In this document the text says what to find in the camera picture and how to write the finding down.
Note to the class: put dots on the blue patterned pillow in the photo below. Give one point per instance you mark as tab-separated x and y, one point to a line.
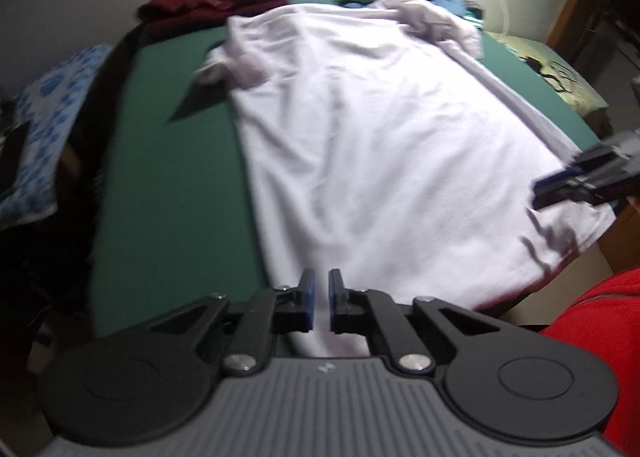
55	127

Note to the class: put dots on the green blanket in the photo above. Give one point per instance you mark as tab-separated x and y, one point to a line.
170	177

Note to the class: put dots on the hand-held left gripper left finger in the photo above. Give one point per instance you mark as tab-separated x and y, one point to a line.
300	309

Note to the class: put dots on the person's red clothing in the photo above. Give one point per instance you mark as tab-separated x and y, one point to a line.
600	337

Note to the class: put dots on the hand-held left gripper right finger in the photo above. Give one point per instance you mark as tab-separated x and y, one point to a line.
345	307

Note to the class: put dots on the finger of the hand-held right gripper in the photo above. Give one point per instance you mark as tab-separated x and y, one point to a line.
565	189
597	159

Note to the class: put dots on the white shirt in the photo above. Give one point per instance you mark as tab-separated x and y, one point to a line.
380	137

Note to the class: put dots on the cartoon printed bed sheet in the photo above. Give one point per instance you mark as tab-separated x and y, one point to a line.
565	72

